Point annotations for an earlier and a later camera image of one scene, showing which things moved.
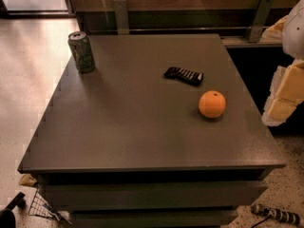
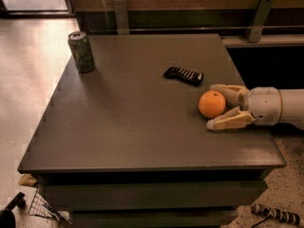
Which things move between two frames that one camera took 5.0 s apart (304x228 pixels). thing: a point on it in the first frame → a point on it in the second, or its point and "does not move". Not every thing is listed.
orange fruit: x=212 y=104 does not move
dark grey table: x=165 y=131 does not move
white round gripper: x=294 y=32 → x=263 y=104
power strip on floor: x=276 y=214 does not move
